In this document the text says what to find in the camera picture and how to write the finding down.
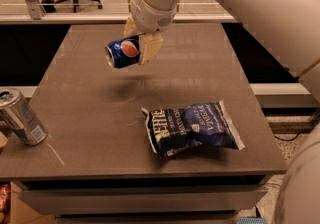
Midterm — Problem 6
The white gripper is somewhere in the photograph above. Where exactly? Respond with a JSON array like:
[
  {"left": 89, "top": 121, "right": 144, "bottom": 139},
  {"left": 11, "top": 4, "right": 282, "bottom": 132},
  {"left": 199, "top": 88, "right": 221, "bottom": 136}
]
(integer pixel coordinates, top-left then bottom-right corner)
[{"left": 124, "top": 0, "right": 176, "bottom": 65}]

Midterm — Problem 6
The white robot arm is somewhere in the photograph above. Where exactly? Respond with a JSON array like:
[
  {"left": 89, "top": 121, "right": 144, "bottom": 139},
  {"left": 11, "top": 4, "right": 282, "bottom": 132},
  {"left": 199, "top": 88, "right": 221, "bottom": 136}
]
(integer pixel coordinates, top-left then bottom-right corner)
[{"left": 124, "top": 0, "right": 320, "bottom": 224}]

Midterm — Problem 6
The silver energy drink can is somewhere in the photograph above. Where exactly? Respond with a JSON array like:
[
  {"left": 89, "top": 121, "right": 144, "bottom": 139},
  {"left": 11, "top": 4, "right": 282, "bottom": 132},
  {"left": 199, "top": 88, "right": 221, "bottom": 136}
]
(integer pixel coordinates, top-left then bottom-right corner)
[{"left": 0, "top": 88, "right": 47, "bottom": 146}]

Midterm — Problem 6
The black floor cable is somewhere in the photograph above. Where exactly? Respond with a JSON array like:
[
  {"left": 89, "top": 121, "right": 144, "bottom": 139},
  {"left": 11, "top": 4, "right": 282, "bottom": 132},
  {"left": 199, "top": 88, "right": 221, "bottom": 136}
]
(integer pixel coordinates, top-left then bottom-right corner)
[{"left": 273, "top": 131, "right": 309, "bottom": 142}]

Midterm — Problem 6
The red snack package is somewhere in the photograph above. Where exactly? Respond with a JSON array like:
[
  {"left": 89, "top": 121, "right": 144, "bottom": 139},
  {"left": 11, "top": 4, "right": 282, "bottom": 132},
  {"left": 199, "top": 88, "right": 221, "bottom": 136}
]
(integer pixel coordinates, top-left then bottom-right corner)
[{"left": 0, "top": 184, "right": 11, "bottom": 212}]

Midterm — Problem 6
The blue pepsi can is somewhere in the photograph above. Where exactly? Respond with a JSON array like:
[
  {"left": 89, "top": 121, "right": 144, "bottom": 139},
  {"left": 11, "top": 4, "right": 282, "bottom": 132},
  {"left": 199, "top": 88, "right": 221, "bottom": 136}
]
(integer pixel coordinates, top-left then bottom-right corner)
[{"left": 105, "top": 36, "right": 141, "bottom": 69}]

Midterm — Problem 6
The blue chip bag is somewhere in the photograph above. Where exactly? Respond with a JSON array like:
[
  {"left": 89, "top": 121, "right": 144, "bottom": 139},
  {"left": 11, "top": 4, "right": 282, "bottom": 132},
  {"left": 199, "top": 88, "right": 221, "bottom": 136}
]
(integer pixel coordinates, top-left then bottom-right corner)
[{"left": 141, "top": 100, "right": 245, "bottom": 158}]

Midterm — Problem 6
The cardboard box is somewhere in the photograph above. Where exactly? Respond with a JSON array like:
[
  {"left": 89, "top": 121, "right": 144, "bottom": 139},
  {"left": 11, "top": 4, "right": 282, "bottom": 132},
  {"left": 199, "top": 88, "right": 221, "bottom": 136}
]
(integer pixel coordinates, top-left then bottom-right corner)
[{"left": 10, "top": 182, "right": 55, "bottom": 224}]

